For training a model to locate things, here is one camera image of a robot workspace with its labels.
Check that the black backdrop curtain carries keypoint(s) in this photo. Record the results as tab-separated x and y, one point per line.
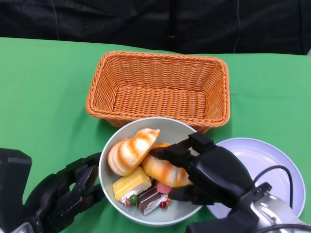
121	21

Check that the chocolate layered cake slice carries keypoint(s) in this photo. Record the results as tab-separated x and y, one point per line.
150	201

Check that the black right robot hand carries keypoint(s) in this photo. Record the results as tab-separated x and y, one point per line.
218	174

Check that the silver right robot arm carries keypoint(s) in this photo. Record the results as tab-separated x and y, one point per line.
274	213

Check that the orange striped shell bread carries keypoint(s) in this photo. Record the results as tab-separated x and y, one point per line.
128	153

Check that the pale green bowl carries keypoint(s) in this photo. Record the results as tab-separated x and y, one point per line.
175	128

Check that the lavender white plate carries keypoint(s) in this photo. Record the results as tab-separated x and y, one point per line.
262	155

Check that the orange wicker basket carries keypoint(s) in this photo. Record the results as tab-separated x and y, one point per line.
160	99

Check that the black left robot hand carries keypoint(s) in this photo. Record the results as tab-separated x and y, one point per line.
56	194

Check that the yellow layered cake slice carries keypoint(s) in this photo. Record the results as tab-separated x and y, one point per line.
131	184

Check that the salmon cake block with blueberry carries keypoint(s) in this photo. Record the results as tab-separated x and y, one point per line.
162	188

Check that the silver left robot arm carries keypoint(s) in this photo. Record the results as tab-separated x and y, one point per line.
23	229

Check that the green tablecloth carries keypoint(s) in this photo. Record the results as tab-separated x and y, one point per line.
48	85

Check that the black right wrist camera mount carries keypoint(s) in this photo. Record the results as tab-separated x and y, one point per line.
218	225

